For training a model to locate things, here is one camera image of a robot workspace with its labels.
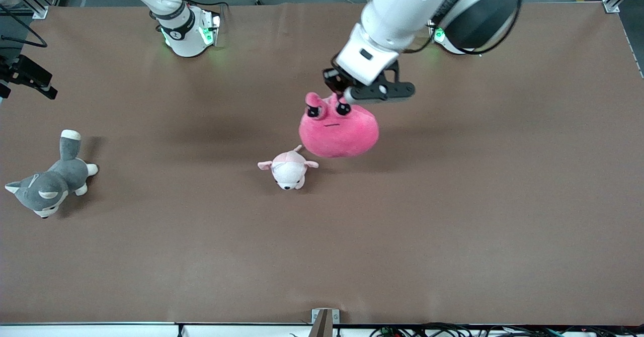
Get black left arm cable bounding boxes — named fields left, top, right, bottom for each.
left=402, top=0, right=528, bottom=56

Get black cable bundle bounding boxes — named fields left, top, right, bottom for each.
left=370, top=322, right=644, bottom=337

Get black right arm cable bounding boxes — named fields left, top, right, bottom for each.
left=0, top=4, right=48, bottom=48

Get hot pink round plush toy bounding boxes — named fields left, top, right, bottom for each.
left=299, top=92, right=379, bottom=158

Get grey metal bracket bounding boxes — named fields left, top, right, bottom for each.
left=311, top=308, right=341, bottom=337

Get pale pink plush animal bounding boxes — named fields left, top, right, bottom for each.
left=258, top=145, right=319, bottom=191

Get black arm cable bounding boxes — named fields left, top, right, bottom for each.
left=0, top=4, right=48, bottom=48
left=402, top=0, right=528, bottom=56

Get grey white husky plush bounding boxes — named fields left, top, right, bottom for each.
left=5, top=129, right=99, bottom=219

